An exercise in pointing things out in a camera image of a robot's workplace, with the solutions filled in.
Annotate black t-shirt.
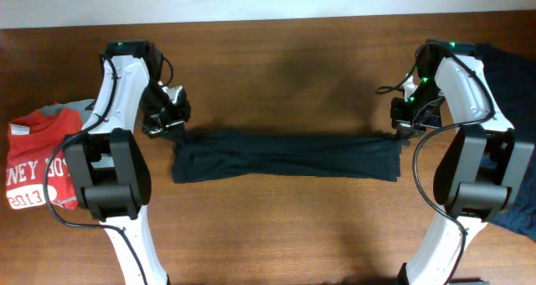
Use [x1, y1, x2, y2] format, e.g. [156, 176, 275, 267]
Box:
[163, 129, 409, 184]

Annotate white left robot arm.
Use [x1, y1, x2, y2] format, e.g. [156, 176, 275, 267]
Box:
[63, 40, 191, 284]

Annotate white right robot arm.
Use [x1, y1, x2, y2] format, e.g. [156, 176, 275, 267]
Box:
[390, 39, 535, 284]

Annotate grey folded t-shirt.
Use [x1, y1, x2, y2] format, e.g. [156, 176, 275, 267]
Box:
[39, 99, 95, 123]

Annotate navy blue t-shirt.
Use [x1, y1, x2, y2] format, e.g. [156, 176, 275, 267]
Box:
[477, 44, 535, 240]

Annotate red printed t-shirt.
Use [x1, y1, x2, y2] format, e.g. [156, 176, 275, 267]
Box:
[5, 108, 83, 210]

